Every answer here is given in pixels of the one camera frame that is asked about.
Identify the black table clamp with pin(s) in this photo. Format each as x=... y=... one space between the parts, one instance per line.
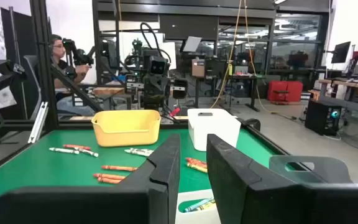
x=253 y=123

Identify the dark grey plastic bin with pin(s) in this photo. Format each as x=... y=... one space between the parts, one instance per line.
x=331 y=174

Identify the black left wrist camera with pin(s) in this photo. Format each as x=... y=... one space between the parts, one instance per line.
x=158 y=66

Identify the white plastic bin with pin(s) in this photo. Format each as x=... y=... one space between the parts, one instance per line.
x=213 y=130

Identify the wooden workbench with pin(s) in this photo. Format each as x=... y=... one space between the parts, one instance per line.
x=346 y=84

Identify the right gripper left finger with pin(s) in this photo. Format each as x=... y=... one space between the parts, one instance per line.
x=154 y=202

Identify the yellow plastic bin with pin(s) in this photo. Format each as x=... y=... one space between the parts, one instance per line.
x=126 y=133

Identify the cardboard box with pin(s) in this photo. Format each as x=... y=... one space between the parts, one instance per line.
x=198 y=68

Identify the black desk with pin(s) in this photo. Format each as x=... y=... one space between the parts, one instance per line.
x=247 y=77

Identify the red cabinet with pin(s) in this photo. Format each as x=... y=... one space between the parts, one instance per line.
x=286 y=90

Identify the black computer tower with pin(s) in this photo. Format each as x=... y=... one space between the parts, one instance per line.
x=320 y=118

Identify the person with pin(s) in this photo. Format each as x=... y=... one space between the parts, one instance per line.
x=57 y=49

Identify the pale grey plastic bin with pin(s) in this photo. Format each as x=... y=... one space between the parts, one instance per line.
x=197 y=194

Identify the silver aluminium bar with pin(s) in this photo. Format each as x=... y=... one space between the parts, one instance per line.
x=38 y=123

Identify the black monitor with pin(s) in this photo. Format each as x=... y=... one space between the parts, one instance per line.
x=341 y=52

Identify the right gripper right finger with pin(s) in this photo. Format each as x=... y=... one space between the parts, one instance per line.
x=247 y=202

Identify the green table mat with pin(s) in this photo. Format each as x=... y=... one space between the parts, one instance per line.
x=57 y=174

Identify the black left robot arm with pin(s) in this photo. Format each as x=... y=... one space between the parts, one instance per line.
x=146 y=57

